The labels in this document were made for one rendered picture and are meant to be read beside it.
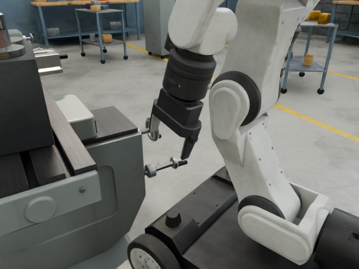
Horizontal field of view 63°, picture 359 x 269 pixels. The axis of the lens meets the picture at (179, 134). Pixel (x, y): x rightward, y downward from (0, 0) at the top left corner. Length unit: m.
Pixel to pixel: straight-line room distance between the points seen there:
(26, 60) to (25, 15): 7.04
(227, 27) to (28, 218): 0.48
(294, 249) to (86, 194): 0.53
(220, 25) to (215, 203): 0.68
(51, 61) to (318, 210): 1.03
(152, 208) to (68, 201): 1.35
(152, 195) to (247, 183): 1.23
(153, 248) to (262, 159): 0.40
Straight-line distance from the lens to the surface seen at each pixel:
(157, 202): 1.96
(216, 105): 0.74
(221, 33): 0.53
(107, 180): 1.23
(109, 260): 1.42
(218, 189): 1.12
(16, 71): 0.63
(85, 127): 1.10
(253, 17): 0.69
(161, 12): 5.37
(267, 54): 0.70
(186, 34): 0.49
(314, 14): 4.28
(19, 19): 7.66
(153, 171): 1.27
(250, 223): 0.86
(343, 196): 2.28
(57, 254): 1.37
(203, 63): 0.52
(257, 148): 0.81
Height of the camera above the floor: 1.28
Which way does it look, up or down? 28 degrees down
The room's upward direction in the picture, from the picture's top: straight up
